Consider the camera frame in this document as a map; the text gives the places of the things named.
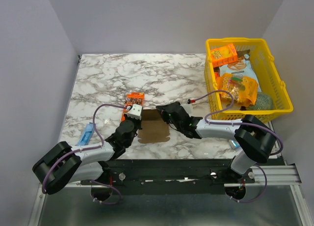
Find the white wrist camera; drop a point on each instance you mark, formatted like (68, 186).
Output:
(188, 108)
(135, 111)

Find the green mesh sponge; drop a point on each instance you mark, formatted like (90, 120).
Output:
(263, 103)

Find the blue flat packet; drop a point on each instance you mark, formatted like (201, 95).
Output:
(86, 135)

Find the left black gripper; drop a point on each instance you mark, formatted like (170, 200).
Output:
(138, 121)

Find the orange product box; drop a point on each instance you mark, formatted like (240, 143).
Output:
(134, 98)

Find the orange candy bag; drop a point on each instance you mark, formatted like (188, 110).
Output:
(243, 90)

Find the brown cardboard box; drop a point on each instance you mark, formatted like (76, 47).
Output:
(154, 129)

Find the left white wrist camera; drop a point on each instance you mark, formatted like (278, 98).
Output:
(135, 111)

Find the light blue snack bag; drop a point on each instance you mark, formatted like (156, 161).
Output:
(240, 68)

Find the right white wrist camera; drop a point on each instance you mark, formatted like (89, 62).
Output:
(188, 108)

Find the orange snack box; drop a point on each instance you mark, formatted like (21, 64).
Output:
(223, 55)

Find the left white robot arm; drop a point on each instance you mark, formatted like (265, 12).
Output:
(58, 166)

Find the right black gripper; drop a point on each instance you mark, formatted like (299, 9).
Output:
(169, 112)

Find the yellow plastic basket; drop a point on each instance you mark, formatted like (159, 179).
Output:
(221, 102)

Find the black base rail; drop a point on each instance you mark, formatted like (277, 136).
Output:
(169, 177)

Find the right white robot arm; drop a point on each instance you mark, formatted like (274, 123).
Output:
(255, 139)

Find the small blue white packet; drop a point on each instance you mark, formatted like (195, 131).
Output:
(234, 144)

